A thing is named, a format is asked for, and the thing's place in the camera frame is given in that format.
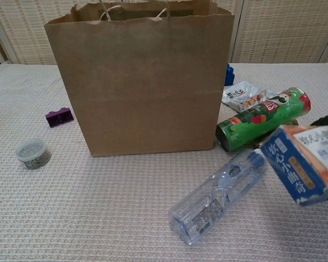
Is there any brown paper bag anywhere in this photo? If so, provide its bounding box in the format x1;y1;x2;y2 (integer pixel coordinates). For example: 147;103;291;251
44;0;235;157

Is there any orange cookie box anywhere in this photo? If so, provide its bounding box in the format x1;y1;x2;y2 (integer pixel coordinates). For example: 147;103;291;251
260;124;328;207

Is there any beige woven tablecloth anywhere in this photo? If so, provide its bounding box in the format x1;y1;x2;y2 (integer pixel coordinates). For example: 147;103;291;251
0;62;328;262

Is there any small clear plastic jar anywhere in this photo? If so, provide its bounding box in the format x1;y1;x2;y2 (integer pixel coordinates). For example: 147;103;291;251
15;138;51;170

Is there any blue toy brick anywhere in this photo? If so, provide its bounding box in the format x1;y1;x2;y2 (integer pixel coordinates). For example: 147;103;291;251
224;63;236;86

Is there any clear plastic water bottle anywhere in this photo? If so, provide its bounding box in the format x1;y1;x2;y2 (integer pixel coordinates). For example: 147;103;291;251
168;151;266;247

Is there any green chips can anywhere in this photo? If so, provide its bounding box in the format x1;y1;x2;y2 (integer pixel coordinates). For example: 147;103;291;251
215;87;312;152

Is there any woven folding screen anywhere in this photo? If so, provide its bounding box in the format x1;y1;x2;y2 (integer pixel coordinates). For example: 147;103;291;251
0;0;328;66

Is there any white peanut snack pouch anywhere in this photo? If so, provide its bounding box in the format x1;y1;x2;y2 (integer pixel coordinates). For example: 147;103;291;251
221;81;268;112

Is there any purple toy brick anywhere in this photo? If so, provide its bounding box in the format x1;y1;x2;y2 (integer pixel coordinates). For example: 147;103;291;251
45;108;74;128

